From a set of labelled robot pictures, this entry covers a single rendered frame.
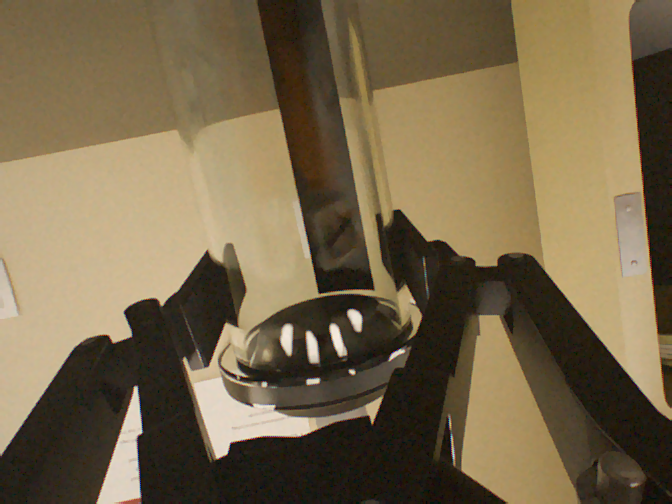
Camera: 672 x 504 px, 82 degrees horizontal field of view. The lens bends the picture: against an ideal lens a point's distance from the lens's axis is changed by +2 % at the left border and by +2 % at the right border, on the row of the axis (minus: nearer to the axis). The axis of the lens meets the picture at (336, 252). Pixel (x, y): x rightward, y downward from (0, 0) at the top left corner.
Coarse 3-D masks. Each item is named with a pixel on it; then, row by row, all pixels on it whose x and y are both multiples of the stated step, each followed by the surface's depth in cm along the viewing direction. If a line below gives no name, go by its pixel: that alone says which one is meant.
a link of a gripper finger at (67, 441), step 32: (96, 352) 13; (64, 384) 11; (96, 384) 12; (32, 416) 10; (64, 416) 10; (96, 416) 11; (32, 448) 9; (64, 448) 9; (96, 448) 11; (0, 480) 8; (32, 480) 8; (64, 480) 9; (96, 480) 10
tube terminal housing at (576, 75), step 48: (528, 0) 38; (576, 0) 32; (624, 0) 30; (528, 48) 39; (576, 48) 33; (624, 48) 31; (528, 96) 41; (576, 96) 34; (624, 96) 31; (576, 144) 35; (624, 144) 32; (576, 192) 36; (624, 192) 32; (576, 240) 37; (576, 288) 39; (624, 288) 33; (624, 336) 34
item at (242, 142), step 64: (192, 0) 14; (256, 0) 13; (320, 0) 14; (192, 64) 14; (256, 64) 14; (320, 64) 14; (192, 128) 15; (256, 128) 14; (320, 128) 14; (256, 192) 14; (320, 192) 15; (384, 192) 17; (256, 256) 15; (320, 256) 15; (384, 256) 16; (256, 320) 16; (320, 320) 15; (384, 320) 16; (256, 384) 15; (384, 384) 15
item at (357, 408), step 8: (376, 392) 17; (384, 392) 17; (360, 400) 16; (368, 400) 17; (320, 408) 16; (328, 408) 16; (336, 408) 16; (344, 408) 16; (352, 408) 17; (360, 408) 20; (296, 416) 17; (304, 416) 17; (312, 416) 17; (320, 416) 17; (328, 416) 19; (336, 416) 19; (344, 416) 19; (352, 416) 19; (360, 416) 20; (320, 424) 20
